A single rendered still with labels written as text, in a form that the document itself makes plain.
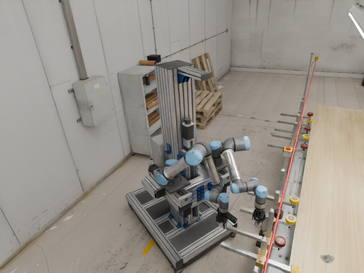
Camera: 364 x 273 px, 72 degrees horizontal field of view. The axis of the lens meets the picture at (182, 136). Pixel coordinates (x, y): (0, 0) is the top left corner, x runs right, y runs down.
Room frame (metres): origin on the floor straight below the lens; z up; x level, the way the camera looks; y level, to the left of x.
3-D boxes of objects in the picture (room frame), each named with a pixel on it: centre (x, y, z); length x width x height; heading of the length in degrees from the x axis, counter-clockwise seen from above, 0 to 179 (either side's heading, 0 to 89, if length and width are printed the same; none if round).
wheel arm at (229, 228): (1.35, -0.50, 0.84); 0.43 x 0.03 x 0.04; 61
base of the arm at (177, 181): (1.85, 0.10, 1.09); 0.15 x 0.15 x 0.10
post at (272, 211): (1.33, -0.62, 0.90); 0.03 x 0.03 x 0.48; 61
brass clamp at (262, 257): (1.09, -0.49, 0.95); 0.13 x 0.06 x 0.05; 151
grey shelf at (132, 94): (4.30, 0.55, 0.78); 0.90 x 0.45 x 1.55; 152
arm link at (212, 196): (1.53, -0.21, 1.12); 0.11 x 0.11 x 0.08; 60
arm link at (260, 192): (1.31, -0.52, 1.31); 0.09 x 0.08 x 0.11; 5
